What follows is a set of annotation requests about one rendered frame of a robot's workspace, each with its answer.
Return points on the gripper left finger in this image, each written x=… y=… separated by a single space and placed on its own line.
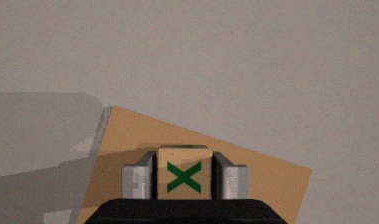
x=136 y=178

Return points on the brown block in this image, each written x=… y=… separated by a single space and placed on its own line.
x=184 y=172

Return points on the tan flat mat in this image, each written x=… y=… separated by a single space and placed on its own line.
x=130 y=135

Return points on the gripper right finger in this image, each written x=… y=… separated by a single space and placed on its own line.
x=228 y=181

